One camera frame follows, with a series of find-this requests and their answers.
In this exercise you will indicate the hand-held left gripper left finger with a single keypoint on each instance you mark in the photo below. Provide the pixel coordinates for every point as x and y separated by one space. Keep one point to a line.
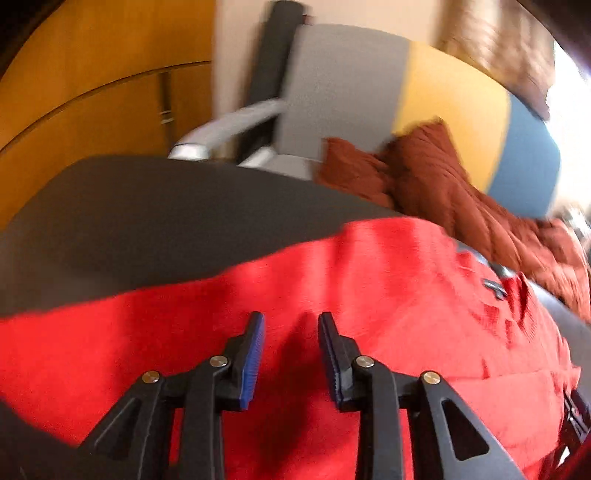
251 364

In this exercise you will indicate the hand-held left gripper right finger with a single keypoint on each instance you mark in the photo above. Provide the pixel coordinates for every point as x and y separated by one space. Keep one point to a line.
330 364

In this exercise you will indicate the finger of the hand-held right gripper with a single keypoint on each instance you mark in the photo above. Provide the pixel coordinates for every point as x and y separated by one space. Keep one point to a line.
577 417

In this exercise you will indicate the red knit sweater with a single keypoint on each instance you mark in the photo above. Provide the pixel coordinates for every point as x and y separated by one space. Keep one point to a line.
392 286

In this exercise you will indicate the rust quilted jacket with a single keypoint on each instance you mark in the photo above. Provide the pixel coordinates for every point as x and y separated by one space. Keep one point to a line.
438 184

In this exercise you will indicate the grey yellow blue chair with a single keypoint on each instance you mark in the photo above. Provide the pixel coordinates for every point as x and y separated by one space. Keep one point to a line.
351 87

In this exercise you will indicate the bright window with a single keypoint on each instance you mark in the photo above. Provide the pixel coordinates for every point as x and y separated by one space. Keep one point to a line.
572 101

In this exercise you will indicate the wooden wardrobe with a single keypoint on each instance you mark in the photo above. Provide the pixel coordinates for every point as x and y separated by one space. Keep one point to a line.
92 83

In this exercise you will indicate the beige patterned curtain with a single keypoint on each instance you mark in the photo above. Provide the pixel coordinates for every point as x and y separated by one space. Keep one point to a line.
498 46

